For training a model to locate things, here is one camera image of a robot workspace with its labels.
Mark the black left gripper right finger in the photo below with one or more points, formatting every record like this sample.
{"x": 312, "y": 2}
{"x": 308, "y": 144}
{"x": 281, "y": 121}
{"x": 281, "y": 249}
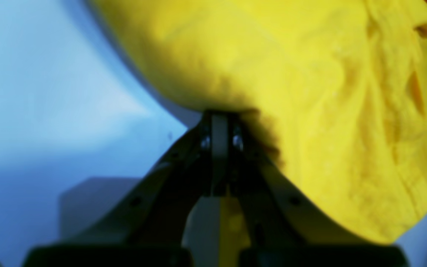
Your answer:
{"x": 285, "y": 228}

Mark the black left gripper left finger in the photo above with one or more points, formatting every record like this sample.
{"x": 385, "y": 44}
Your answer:
{"x": 146, "y": 227}

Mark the yellow t-shirt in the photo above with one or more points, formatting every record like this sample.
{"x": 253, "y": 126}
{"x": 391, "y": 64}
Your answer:
{"x": 335, "y": 91}

